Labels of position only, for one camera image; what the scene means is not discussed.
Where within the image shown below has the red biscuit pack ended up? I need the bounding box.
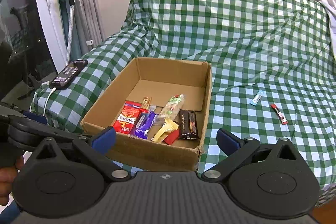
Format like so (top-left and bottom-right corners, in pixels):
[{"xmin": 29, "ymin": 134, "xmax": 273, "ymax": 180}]
[{"xmin": 113, "ymin": 101, "xmax": 149, "ymax": 135}]

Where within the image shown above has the dark brown chocolate pack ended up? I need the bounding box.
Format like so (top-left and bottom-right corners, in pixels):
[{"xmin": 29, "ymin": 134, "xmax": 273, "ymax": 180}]
[{"xmin": 179, "ymin": 110, "xmax": 199, "ymax": 140}]

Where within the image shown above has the person's left hand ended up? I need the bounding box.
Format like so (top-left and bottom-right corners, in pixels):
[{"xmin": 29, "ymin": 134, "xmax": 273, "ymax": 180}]
[{"xmin": 0, "ymin": 156, "xmax": 25, "ymax": 206}]

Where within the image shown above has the grey curtain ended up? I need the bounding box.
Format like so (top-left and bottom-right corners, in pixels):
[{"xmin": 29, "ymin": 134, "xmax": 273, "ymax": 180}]
[{"xmin": 71, "ymin": 0, "xmax": 106, "ymax": 60}]

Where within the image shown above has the grey white plastic bag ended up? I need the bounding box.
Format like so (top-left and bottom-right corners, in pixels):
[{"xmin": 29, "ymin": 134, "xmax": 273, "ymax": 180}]
[{"xmin": 315, "ymin": 0, "xmax": 336, "ymax": 59}]

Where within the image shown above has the small red snack stick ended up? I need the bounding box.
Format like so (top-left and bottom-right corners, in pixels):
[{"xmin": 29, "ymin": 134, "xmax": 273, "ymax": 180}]
[{"xmin": 270, "ymin": 104, "xmax": 288, "ymax": 124}]

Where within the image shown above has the green checkered cloth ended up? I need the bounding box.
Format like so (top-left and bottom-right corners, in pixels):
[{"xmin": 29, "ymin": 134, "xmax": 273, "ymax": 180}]
[{"xmin": 30, "ymin": 0, "xmax": 335, "ymax": 205}]

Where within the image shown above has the purple chocolate bar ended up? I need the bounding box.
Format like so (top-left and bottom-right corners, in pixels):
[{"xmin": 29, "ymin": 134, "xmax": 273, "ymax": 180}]
[{"xmin": 131, "ymin": 111, "xmax": 157, "ymax": 139}]

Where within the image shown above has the red snack packet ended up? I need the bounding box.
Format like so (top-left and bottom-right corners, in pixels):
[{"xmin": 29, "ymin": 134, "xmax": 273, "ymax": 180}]
[{"xmin": 163, "ymin": 129, "xmax": 180, "ymax": 145}]

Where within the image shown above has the small red gold candy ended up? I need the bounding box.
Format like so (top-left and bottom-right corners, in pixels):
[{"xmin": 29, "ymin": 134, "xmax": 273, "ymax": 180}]
[{"xmin": 141, "ymin": 97, "xmax": 151, "ymax": 110}]

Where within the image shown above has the black smartphone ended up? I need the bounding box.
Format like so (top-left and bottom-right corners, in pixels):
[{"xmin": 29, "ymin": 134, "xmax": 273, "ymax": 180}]
[{"xmin": 49, "ymin": 60, "xmax": 88, "ymax": 90}]

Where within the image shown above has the white charging cable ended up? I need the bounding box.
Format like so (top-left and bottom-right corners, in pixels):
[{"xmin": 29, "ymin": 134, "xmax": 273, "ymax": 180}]
[{"xmin": 29, "ymin": 86, "xmax": 58, "ymax": 117}]

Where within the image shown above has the light blue snack stick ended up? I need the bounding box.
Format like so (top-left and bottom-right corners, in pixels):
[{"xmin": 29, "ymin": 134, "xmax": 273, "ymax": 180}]
[{"xmin": 250, "ymin": 90, "xmax": 265, "ymax": 106}]

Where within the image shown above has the purple white long bar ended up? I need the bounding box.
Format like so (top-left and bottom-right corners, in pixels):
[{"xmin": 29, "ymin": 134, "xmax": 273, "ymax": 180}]
[{"xmin": 135, "ymin": 105, "xmax": 157, "ymax": 129}]

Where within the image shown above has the white door frame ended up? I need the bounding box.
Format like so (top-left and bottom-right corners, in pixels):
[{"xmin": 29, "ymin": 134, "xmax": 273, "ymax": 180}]
[{"xmin": 36, "ymin": 0, "xmax": 67, "ymax": 72}]

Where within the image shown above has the yellow wafer bar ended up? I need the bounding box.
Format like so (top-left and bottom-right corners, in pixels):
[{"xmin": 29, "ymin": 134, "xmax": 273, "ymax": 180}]
[{"xmin": 151, "ymin": 118, "xmax": 179, "ymax": 143}]

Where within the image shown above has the clear nut bar packet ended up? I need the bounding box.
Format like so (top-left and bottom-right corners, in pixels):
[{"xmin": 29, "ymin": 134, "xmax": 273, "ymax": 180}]
[{"xmin": 154, "ymin": 94, "xmax": 185, "ymax": 126}]

